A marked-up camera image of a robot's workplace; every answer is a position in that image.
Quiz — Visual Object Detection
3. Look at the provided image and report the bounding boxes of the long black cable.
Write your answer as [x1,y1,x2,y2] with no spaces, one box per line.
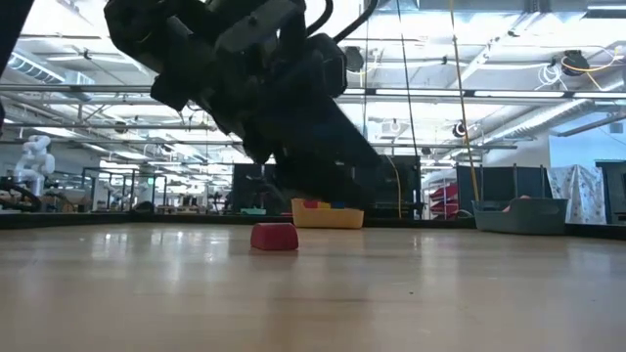
[394,0,423,209]

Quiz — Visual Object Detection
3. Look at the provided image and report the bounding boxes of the black partition panel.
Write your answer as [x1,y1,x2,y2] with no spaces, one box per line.
[364,154,423,221]
[230,162,294,214]

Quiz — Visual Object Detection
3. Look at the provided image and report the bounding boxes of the teal plastic bin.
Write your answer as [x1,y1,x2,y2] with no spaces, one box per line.
[470,197,569,237]

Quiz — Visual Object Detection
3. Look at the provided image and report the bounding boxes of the dark cabinet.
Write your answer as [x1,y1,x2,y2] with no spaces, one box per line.
[595,159,626,226]

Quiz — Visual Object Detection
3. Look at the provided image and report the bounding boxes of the yellow plastic bin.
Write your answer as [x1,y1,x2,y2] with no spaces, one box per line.
[291,198,366,230]

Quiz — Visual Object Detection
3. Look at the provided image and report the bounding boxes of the black perforated equipment case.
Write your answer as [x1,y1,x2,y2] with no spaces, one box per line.
[456,164,555,202]

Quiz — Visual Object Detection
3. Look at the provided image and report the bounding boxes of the overhead bar with light strips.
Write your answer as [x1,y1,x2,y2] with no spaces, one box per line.
[0,83,626,102]

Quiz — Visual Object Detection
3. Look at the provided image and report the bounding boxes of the yellow cable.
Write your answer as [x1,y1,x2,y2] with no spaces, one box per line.
[448,0,482,202]

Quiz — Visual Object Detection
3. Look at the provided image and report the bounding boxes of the black aluminium table frame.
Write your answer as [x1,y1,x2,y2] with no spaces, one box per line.
[0,209,626,240]

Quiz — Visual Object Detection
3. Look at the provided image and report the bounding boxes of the white robot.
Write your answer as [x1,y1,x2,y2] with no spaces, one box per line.
[13,135,57,198]

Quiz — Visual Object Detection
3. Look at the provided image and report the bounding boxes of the red half-round block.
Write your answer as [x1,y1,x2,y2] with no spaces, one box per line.
[249,222,300,252]

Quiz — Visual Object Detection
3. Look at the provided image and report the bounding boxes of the black metal frame rig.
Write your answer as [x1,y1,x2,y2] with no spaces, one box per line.
[80,166,168,212]

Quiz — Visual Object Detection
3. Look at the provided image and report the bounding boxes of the patterned white cloth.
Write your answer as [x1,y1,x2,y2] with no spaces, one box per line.
[546,163,608,226]

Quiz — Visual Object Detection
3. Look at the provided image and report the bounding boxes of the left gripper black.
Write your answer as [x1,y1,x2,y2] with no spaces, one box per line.
[150,29,382,211]

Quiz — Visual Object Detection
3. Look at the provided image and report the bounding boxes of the red shelving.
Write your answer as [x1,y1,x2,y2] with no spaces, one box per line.
[428,183,462,219]

